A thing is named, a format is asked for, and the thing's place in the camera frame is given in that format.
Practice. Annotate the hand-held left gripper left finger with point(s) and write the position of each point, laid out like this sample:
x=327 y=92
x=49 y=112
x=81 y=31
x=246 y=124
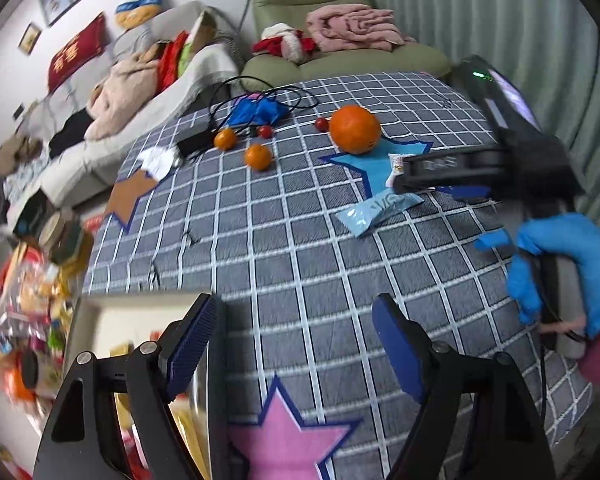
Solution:
x=195 y=340

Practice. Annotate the red white plush toy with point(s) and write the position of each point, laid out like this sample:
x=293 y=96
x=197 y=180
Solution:
x=285 y=42

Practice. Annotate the grey checked tablecloth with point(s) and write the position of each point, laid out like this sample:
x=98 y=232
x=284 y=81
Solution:
x=280 y=260

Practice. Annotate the pink star patch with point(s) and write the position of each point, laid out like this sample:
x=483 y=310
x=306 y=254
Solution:
x=285 y=440

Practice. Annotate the small picture frame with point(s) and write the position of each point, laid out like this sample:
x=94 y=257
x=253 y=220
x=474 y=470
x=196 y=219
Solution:
x=30 y=37

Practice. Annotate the bag of snacks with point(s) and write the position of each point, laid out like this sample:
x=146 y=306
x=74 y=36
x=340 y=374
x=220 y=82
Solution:
x=15 y=320

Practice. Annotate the light blue snack packet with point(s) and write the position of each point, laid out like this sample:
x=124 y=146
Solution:
x=375 y=207

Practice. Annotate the black power adapter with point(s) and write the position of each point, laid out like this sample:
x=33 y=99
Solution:
x=195 y=141

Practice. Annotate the small orange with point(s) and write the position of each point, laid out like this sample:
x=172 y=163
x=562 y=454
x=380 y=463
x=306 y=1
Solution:
x=225 y=139
x=258 y=156

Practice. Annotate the pink blanket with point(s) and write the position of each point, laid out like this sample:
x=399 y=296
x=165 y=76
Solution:
x=352 y=27

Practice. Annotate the green curtain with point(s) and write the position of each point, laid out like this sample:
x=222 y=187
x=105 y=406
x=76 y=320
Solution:
x=480 y=10

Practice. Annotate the beige coat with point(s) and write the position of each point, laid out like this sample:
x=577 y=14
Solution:
x=120 y=95

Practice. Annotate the blue plastic bag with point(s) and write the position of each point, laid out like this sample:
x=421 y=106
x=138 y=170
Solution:
x=257 y=110

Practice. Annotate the large orange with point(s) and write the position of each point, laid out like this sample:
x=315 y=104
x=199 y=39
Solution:
x=355 y=129

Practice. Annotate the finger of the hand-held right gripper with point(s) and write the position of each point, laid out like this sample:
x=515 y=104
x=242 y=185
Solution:
x=450 y=170
x=465 y=192

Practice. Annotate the red cherry tomato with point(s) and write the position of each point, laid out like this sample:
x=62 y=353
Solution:
x=265 y=131
x=322 y=123

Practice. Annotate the green white pillow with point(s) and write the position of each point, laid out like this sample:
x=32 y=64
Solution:
x=200 y=35

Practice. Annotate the small pink white snack packet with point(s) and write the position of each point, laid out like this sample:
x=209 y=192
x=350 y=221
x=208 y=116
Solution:
x=396 y=165

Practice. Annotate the black garment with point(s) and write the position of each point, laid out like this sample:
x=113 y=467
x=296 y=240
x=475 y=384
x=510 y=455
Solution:
x=70 y=130

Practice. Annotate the blue star patch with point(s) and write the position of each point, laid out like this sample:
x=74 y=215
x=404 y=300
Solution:
x=365 y=165

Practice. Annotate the orange star patch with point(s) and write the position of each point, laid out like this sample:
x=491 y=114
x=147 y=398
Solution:
x=130 y=195

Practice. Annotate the person's right hand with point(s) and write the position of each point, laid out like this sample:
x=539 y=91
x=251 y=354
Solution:
x=590 y=255

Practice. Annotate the yellow blue plush pillow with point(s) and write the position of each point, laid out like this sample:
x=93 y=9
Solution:
x=140 y=5

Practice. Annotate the red cushion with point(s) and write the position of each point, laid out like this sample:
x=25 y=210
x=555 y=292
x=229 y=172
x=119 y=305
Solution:
x=77 y=55

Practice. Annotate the grey sofa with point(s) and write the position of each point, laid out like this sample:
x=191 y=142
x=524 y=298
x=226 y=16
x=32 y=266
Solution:
x=145 y=125

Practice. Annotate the round beige container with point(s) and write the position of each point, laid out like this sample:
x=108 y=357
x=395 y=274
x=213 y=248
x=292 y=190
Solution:
x=55 y=227

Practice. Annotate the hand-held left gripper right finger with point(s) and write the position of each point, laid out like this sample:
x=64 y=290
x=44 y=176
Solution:
x=397 y=345

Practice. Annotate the red garment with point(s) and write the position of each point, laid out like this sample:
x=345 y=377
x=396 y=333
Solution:
x=170 y=62

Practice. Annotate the crumpled white wrapper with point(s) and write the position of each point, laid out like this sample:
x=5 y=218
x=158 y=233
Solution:
x=157 y=160

